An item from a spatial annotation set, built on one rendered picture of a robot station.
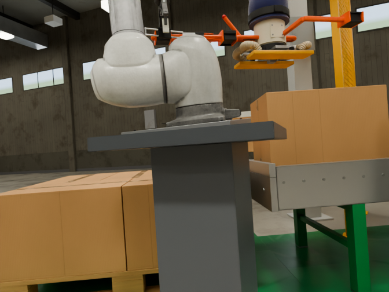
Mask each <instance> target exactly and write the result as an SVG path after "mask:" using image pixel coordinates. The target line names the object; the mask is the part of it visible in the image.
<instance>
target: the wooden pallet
mask: <svg viewBox="0 0 389 292"><path fill-rule="evenodd" d="M151 273H159V269H158V268H153V269H140V270H133V271H128V270H127V271H121V272H108V273H96V274H89V275H76V276H65V277H57V278H45V279H32V280H20V281H13V282H0V292H38V284H44V283H57V282H69V281H76V280H88V279H101V278H112V290H101V291H90V292H160V286H159V285H156V286H146V276H145V274H151Z"/></svg>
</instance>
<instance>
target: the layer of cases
mask: <svg viewBox="0 0 389 292"><path fill-rule="evenodd" d="M153 268H158V259H157V242H156V226H155V208H154V199H153V182H152V170H143V171H127V172H120V173H119V172H118V173H102V174H86V175H77V176H66V177H62V178H58V179H55V180H51V181H47V182H42V183H39V184H35V185H31V186H28V187H24V188H19V189H15V190H12V191H8V192H4V193H1V194H0V282H13V281H20V280H32V279H45V278H57V277H65V276H76V275H89V274H96V273H108V272H121V271H127V270H128V271H133V270H140V269H153Z"/></svg>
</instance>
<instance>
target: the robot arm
mask: <svg viewBox="0 0 389 292"><path fill-rule="evenodd" d="M169 3H170V1H169V0H155V4H156V5H157V6H159V8H158V11H159V27H162V28H163V33H169V25H168V9H167V5H168V4H169ZM108 6H109V16H110V22H111V31H112V37H110V39H109V40H108V42H107V43H106V44H105V47H104V55H103V58H102V59H97V60H96V62H95V63H94V64H93V66H92V69H91V71H90V78H91V84H92V87H93V90H94V93H95V95H96V97H97V98H98V99H99V100H101V101H103V102H105V103H108V104H110V105H114V106H117V107H125V108H137V107H149V106H154V105H159V104H175V108H176V119H175V120H173V121H170V122H167V123H166V127H174V126H184V125H194V124H200V123H210V122H220V120H223V121H230V120H232V118H236V117H239V116H241V111H240V109H227V108H224V107H223V98H222V78H221V71H220V66H219V61H218V58H217V56H216V53H215V50H214V48H213V47H212V45H211V44H210V42H209V41H208V40H207V39H206V38H205V37H204V36H201V35H196V34H188V35H183V36H180V37H179V38H177V39H175V40H173V42H172V43H171V44H170V45H169V47H168V52H165V53H162V54H156V51H155V48H154V46H153V43H152V42H151V40H150V39H148V38H147V37H146V36H145V34H144V25H143V19H142V10H141V1H140V0H108Z"/></svg>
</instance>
